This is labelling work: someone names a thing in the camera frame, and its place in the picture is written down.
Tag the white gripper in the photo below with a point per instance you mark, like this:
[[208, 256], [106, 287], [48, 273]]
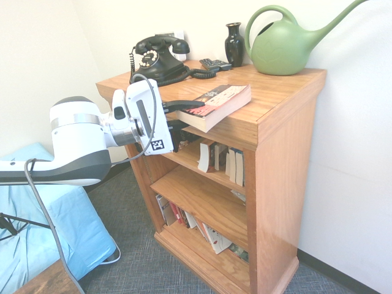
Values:
[[153, 122]]

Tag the Shadow Puppets paperback book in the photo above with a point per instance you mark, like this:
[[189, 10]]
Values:
[[220, 104]]

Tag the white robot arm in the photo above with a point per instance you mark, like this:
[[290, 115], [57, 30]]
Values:
[[73, 137]]

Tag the Couple Next Door paperback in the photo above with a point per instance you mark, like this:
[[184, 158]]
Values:
[[203, 156]]

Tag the cream paged paperback book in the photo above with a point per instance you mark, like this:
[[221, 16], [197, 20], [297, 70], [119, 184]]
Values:
[[219, 156]]

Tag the black remote control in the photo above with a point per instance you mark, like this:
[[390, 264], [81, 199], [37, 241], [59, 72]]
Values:
[[223, 64], [208, 64]]

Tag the black rotary telephone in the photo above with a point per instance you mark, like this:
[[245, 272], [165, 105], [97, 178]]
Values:
[[153, 61]]

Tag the small white paged book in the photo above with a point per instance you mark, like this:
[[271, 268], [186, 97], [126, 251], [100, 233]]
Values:
[[228, 165]]

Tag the black Sisters paperback book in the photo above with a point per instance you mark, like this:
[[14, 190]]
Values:
[[234, 168]]

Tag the dark covered paperback book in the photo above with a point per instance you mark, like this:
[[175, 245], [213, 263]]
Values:
[[242, 171]]

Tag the black vase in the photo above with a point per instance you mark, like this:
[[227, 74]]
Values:
[[234, 46]]

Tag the large softcover book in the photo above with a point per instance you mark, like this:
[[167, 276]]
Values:
[[162, 208]]

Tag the white patterned booklet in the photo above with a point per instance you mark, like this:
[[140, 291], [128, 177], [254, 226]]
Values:
[[239, 196]]

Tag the plain white book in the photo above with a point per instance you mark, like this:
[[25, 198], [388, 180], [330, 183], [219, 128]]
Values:
[[190, 220]]

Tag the thin grey white book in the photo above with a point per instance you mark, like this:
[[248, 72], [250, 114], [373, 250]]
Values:
[[200, 229]]

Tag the green watering can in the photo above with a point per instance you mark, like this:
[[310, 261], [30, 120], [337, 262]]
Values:
[[278, 49]]

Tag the wooden bookshelf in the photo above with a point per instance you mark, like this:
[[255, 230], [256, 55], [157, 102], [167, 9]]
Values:
[[281, 183]]

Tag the white book with red print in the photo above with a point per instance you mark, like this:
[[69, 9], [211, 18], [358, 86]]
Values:
[[217, 240]]

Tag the blue cloth covered box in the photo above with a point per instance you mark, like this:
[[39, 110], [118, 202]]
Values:
[[76, 220]]

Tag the black tripod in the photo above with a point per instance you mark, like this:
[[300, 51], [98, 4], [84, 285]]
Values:
[[9, 226]]

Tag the dark wooden table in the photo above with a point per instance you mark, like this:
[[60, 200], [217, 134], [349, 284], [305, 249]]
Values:
[[46, 281]]

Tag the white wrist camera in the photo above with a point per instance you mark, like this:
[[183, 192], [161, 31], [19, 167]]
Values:
[[119, 110]]

